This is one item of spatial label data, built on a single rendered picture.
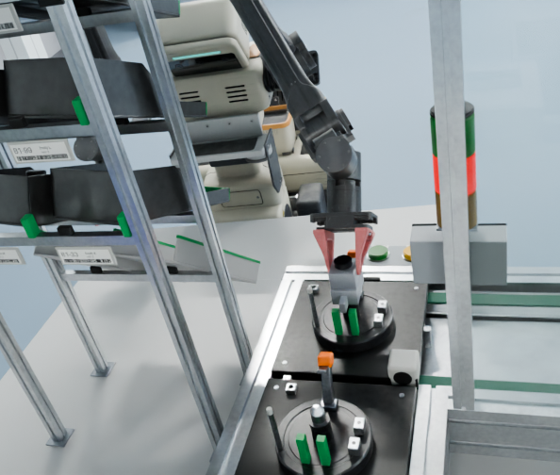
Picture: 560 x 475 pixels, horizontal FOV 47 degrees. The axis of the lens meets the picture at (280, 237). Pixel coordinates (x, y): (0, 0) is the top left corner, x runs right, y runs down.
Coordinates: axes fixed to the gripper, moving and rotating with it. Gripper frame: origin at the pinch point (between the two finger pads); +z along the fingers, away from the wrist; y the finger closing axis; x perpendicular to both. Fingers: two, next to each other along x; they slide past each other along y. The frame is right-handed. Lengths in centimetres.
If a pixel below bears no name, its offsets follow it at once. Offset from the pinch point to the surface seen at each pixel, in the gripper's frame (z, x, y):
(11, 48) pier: -221, 347, -386
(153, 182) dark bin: -11.7, -23.2, -22.6
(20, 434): 30, -2, -62
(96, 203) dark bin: -8.1, -28.4, -28.4
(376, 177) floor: -63, 238, -39
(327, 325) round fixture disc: 9.2, 4.5, -4.1
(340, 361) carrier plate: 14.9, 1.1, -0.9
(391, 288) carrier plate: 2.7, 15.4, 5.2
